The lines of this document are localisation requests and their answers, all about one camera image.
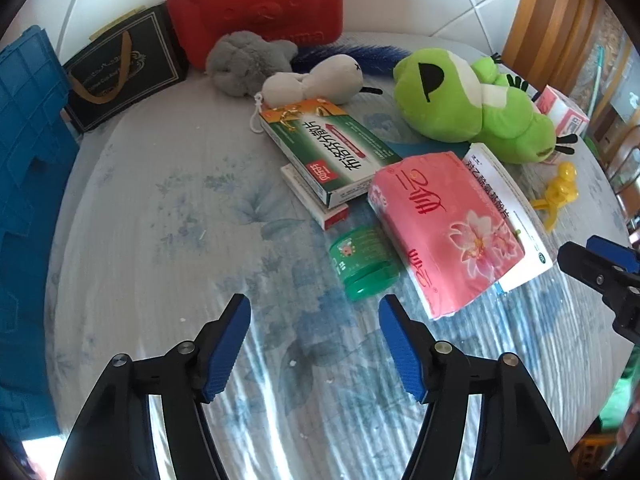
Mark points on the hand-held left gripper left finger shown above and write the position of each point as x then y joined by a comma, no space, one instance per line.
227,350

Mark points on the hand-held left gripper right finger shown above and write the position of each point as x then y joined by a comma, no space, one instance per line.
402,350

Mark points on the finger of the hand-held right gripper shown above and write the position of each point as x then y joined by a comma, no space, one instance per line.
615,252
580,260

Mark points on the green plastic jar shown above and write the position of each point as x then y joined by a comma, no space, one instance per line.
365,260

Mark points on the blue plastic crate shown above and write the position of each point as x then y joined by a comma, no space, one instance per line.
25,185

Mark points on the yellow toy figure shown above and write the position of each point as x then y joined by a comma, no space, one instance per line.
562,185

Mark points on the green bundle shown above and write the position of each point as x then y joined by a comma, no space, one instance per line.
612,405

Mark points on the wooden chair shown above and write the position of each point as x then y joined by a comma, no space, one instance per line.
625,160

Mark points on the long white box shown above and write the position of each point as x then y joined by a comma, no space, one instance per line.
500,180

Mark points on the pink tissue packet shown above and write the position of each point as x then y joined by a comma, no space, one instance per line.
435,220

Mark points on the pink and white box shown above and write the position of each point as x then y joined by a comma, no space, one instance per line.
565,110

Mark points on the white box with red end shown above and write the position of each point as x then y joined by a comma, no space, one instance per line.
320,210

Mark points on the green frog plush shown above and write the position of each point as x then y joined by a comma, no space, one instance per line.
450,110

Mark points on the green and white medicine box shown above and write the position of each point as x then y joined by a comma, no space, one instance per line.
330,150

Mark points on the white plush toy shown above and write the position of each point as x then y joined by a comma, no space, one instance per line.
320,80

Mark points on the grey plush toy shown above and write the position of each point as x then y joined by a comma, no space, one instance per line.
240,65

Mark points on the dark blue feather duster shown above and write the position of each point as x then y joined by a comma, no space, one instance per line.
370,55

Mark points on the black gift box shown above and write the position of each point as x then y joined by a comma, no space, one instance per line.
150,60

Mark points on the red carrying case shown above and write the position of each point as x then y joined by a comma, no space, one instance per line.
250,5

